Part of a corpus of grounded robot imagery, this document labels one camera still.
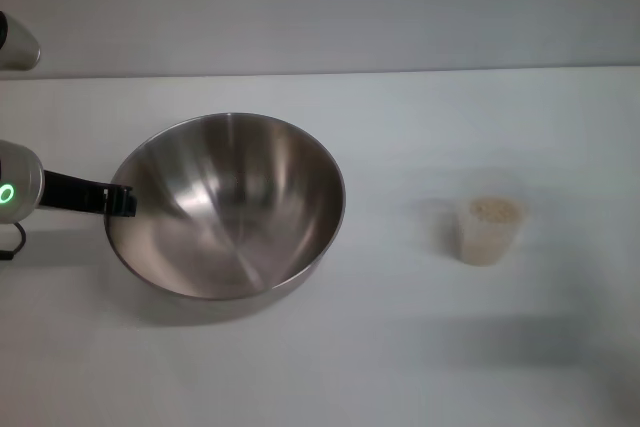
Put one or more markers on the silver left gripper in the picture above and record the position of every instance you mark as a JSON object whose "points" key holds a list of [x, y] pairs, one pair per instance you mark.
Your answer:
{"points": [[22, 182]]}

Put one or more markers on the stainless steel bowl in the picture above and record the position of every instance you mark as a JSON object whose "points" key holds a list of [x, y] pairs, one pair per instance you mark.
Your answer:
{"points": [[230, 227]]}

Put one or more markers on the clear plastic measuring cup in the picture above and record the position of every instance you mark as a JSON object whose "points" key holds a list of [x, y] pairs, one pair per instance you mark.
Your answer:
{"points": [[487, 249]]}

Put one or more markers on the white rice grains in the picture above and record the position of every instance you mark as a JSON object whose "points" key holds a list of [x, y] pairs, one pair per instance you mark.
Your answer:
{"points": [[492, 212]]}

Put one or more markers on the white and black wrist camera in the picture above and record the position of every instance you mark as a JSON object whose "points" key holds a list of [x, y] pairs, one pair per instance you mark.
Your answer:
{"points": [[17, 47]]}

